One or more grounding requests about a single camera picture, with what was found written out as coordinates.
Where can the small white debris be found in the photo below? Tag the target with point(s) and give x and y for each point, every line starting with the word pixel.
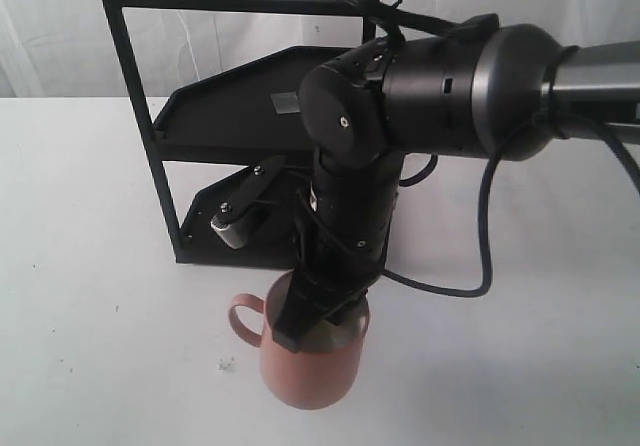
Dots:
pixel 226 364

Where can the grey sticker on shelf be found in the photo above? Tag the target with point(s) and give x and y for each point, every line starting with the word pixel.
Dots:
pixel 285 103

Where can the black metal hook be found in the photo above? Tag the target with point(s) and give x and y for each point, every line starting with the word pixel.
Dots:
pixel 392 19

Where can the white backdrop curtain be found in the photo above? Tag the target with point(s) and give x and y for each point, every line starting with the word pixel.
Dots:
pixel 63 48

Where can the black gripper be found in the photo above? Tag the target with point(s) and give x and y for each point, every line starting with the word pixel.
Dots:
pixel 343 221

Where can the pink ceramic mug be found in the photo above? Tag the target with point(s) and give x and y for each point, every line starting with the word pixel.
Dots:
pixel 323 371

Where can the black metal two-tier rack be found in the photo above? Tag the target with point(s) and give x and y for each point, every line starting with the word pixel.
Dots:
pixel 226 119

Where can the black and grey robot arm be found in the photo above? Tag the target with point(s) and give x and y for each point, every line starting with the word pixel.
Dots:
pixel 475 89

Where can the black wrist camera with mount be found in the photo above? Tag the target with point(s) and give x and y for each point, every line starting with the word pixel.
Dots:
pixel 240 215

